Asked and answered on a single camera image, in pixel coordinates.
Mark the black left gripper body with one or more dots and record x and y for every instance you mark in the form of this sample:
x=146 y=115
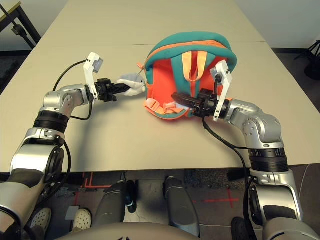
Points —
x=106 y=90

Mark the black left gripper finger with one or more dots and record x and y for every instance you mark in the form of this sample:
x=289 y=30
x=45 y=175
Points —
x=122 y=86
x=123 y=90

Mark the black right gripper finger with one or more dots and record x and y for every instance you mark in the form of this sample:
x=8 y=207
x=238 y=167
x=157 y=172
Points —
x=186 y=98
x=188 y=105

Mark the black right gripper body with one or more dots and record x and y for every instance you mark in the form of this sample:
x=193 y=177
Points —
x=207 y=103

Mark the orange and teal backpack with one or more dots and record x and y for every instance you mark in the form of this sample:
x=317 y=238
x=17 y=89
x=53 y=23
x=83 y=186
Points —
x=165 y=72

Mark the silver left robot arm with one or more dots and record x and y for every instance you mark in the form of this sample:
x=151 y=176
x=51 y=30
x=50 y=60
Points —
x=32 y=155

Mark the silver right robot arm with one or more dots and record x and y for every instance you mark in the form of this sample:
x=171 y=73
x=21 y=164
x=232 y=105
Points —
x=265 y=130

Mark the black table foot bar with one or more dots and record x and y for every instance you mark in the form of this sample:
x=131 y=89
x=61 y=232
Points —
x=237 y=175

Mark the black framed wooden desk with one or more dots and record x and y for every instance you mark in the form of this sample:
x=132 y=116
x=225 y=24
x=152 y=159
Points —
x=17 y=30

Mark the grey robot left leg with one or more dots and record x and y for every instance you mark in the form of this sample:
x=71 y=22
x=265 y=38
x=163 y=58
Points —
x=111 y=203

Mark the black tripod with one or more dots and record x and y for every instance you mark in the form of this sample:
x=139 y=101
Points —
x=313 y=62

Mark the grey paper sheet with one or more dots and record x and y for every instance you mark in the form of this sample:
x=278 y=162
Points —
x=73 y=212

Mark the black shoe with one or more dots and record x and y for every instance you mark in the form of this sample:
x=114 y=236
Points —
x=240 y=228

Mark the white perforated clog shoe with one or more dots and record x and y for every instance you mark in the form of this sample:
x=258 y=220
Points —
x=42 y=218
x=83 y=219

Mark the grey robot torso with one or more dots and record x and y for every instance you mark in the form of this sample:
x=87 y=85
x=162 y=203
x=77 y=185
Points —
x=125 y=232

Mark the olive trouser leg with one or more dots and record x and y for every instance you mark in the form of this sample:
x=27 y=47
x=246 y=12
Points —
x=72 y=230

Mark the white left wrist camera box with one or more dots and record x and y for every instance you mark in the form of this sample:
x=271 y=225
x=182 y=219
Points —
x=91 y=67

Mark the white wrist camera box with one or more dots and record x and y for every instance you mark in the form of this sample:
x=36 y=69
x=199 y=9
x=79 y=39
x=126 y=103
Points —
x=225 y=80
x=91 y=67

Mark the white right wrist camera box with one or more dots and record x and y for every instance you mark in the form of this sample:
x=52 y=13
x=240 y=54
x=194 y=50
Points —
x=225 y=80

